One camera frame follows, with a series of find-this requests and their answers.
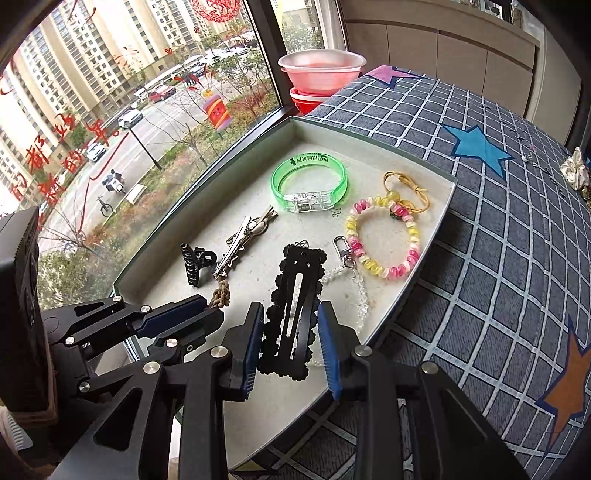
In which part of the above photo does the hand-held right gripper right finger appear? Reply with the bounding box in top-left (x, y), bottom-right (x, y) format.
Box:
top-left (316, 300), bottom-right (532, 480)

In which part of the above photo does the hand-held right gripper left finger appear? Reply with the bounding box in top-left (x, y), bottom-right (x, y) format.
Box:
top-left (48, 301), bottom-right (266, 480)

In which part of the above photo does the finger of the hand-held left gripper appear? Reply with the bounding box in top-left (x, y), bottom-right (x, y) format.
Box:
top-left (78, 309), bottom-right (227, 394)
top-left (42, 294), bottom-right (209, 350)

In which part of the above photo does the brown braided bracelet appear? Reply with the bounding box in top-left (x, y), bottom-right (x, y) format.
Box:
top-left (208, 277), bottom-right (232, 311)

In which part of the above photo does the black scalloped snap hair clip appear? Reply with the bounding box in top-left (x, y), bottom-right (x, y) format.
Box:
top-left (257, 244), bottom-right (328, 381)

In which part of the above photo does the pink yellow spiral hair tie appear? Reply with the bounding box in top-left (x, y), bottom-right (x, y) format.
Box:
top-left (346, 196), bottom-right (422, 281)

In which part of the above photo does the dark green jewelry tray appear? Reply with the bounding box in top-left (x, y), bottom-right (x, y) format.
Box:
top-left (112, 115), bottom-right (458, 469)

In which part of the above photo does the black claw hair clip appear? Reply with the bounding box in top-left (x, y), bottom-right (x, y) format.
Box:
top-left (179, 242), bottom-right (218, 287)

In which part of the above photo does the silver alligator hair clip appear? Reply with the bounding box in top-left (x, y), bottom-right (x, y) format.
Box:
top-left (213, 205), bottom-right (280, 280)

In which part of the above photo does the grey checkered star blanket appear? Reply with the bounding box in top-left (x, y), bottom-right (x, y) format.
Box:
top-left (231, 65), bottom-right (591, 480)

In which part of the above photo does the colourful cartoon window sticker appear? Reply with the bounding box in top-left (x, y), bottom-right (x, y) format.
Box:
top-left (201, 88), bottom-right (234, 134)

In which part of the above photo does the red plastic bowl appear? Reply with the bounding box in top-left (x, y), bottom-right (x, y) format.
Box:
top-left (290, 85), bottom-right (342, 117)

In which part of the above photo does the pink plastic bowl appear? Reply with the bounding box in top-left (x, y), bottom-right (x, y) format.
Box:
top-left (278, 50), bottom-right (368, 95)

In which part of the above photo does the red paper-cut window decal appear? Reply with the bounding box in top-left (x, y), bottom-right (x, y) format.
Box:
top-left (191, 0), bottom-right (243, 24)

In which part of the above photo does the white scrunchie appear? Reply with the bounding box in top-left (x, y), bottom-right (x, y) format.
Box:
top-left (561, 147), bottom-right (591, 191)

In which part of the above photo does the white window cabinet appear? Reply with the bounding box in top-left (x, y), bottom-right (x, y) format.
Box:
top-left (344, 0), bottom-right (541, 121)

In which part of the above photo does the clear crystal bead chain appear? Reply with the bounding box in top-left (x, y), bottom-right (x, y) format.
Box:
top-left (318, 235), bottom-right (372, 330)

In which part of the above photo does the green translucent bracelet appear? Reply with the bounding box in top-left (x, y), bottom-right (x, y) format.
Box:
top-left (270, 150), bottom-right (347, 217)

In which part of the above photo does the yellow cord bracelet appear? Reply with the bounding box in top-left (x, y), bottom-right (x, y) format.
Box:
top-left (381, 171), bottom-right (437, 217)

